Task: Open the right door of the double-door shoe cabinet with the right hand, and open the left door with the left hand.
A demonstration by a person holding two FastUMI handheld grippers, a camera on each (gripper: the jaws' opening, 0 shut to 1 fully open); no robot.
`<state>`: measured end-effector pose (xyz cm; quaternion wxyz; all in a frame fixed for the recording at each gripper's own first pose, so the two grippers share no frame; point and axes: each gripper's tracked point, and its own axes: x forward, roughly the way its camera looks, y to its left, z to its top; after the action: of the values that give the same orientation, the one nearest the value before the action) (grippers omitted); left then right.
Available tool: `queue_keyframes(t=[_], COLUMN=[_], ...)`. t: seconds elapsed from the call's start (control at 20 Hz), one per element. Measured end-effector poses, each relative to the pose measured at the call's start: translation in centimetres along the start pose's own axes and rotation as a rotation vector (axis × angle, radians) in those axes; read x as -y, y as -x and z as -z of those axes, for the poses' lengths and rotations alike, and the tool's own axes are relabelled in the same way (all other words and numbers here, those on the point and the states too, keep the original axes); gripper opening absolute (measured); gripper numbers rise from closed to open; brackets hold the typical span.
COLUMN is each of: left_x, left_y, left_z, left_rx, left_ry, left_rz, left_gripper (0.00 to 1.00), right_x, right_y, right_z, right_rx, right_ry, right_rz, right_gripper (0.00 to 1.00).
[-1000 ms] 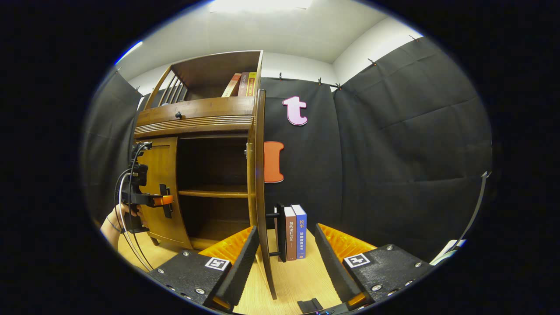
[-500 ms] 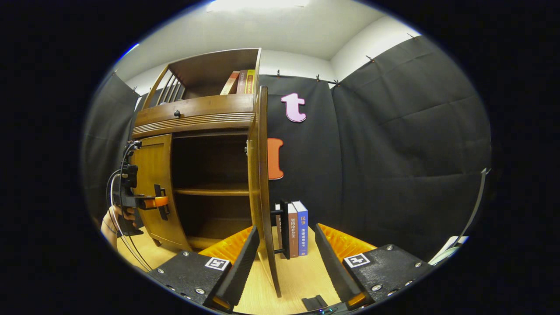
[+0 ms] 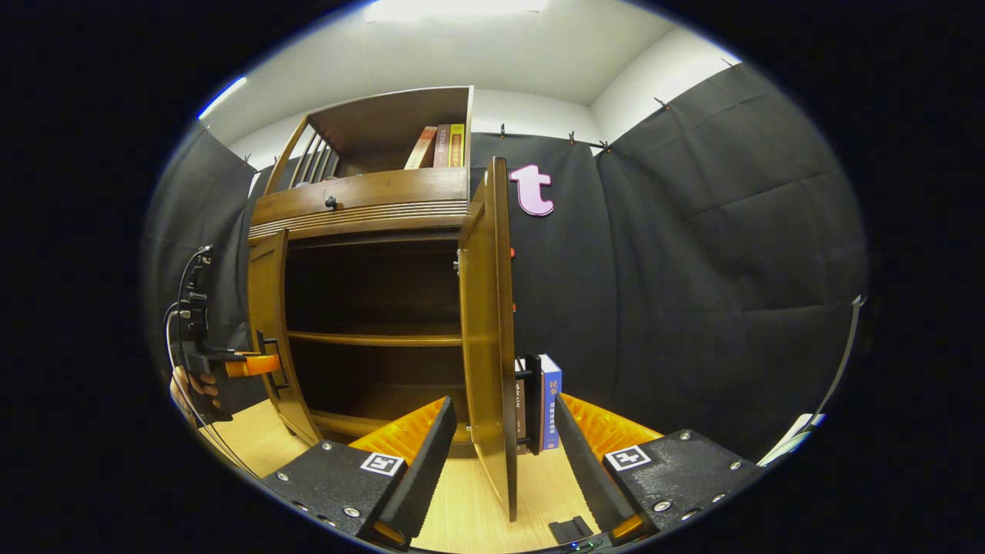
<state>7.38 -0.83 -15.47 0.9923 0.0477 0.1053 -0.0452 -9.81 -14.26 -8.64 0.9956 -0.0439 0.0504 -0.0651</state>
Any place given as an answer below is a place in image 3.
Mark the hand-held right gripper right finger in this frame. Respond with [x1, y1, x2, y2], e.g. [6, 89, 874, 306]
[554, 392, 766, 539]

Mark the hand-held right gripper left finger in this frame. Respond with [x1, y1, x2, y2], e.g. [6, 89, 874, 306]
[262, 396, 458, 549]

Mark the wooden shoe cabinet door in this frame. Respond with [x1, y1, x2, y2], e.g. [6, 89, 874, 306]
[458, 156, 542, 522]
[246, 229, 320, 447]

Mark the wooden double-door shoe cabinet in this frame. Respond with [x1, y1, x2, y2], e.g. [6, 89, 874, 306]
[246, 85, 516, 462]

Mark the wooden inner cabinet shelf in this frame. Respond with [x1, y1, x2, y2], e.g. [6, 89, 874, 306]
[286, 329, 464, 347]

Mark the blue book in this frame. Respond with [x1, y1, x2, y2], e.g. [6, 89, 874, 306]
[539, 354, 563, 452]

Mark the wooden drawer with black knob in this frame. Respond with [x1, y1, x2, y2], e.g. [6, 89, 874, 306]
[248, 167, 472, 241]

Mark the black backdrop cloth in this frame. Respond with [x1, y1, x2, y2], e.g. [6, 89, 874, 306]
[142, 58, 870, 462]

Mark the large ceiling light panel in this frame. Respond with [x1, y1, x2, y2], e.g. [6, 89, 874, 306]
[363, 0, 551, 22]

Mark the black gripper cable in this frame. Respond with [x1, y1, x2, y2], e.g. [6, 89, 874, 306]
[163, 245, 262, 479]

